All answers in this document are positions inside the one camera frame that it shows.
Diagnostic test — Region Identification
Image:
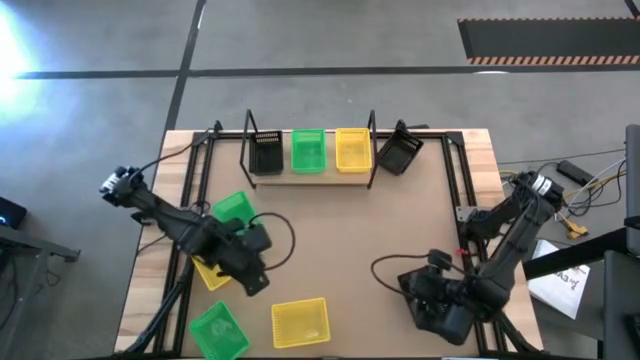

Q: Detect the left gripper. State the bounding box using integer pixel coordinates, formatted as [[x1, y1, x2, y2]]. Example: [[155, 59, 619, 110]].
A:
[[212, 234, 272, 298]]

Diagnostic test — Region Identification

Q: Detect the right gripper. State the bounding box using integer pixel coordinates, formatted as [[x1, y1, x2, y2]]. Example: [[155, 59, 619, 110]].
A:
[[397, 269, 454, 330]]

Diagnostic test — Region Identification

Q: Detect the yellow plastic basket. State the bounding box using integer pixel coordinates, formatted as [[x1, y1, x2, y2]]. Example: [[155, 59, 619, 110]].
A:
[[191, 254, 234, 293], [270, 297, 332, 350], [334, 127, 374, 174]]

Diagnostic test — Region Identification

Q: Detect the green plastic basket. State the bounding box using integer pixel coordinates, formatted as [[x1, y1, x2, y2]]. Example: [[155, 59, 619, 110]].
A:
[[211, 190, 259, 236], [188, 299, 251, 360], [290, 128, 328, 175]]

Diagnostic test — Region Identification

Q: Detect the black plastic basket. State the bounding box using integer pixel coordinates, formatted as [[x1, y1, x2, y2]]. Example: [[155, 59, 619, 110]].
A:
[[376, 125, 426, 177], [248, 130, 285, 177]]

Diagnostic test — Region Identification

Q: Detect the white paper sheet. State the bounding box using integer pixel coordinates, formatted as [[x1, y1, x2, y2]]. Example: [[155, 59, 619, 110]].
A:
[[527, 238, 592, 321]]

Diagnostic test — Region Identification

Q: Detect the black power strip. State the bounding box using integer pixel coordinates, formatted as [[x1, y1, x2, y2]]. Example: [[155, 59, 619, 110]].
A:
[[556, 159, 595, 187]]

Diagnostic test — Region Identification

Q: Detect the black neighbouring rig furniture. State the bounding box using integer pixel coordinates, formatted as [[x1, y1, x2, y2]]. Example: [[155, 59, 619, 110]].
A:
[[522, 123, 640, 360]]

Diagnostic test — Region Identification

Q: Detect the black device with blue light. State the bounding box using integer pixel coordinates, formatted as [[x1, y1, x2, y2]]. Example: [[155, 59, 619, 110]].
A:
[[0, 195, 28, 231]]

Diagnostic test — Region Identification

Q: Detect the black hazard-striped floor mat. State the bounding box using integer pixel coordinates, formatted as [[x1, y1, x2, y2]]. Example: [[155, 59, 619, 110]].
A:
[[457, 17, 640, 66]]

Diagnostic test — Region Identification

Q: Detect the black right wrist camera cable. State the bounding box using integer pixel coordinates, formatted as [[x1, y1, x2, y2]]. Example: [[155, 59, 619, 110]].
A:
[[370, 253, 432, 297]]

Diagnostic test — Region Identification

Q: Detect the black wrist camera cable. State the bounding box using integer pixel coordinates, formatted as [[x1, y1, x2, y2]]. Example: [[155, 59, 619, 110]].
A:
[[370, 253, 432, 297], [248, 211, 297, 272]]

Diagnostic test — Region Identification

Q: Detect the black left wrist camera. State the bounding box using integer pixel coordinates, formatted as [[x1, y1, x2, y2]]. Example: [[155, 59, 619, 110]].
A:
[[243, 224, 274, 253]]

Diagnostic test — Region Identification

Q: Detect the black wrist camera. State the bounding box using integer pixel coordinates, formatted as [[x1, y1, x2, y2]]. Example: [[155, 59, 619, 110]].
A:
[[243, 224, 274, 253], [426, 248, 454, 272]]

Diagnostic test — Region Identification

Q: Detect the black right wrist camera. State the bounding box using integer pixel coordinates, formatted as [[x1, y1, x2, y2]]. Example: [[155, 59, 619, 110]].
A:
[[426, 248, 454, 272]]

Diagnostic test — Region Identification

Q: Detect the black left wrist camera cable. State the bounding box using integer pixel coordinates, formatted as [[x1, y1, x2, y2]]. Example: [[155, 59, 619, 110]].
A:
[[248, 211, 297, 272]]

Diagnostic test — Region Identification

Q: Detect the wooden shelf with black frame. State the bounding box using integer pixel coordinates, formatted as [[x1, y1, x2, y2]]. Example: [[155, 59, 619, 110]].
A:
[[238, 108, 380, 192]]

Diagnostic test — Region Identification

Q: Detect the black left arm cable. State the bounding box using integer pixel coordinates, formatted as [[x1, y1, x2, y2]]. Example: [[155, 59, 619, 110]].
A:
[[132, 128, 216, 174]]

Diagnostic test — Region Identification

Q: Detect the black aluminium rig frame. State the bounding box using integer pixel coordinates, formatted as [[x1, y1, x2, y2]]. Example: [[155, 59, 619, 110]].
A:
[[117, 118, 546, 360]]

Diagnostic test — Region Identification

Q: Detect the grey desk frame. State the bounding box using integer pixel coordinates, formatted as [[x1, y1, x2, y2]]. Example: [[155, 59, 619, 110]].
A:
[[0, 223, 82, 346]]

